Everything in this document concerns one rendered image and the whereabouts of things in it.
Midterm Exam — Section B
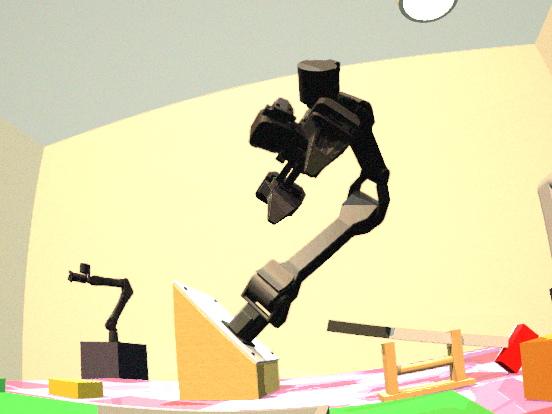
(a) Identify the green putting mat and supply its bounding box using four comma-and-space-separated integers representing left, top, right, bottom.
0, 390, 495, 414

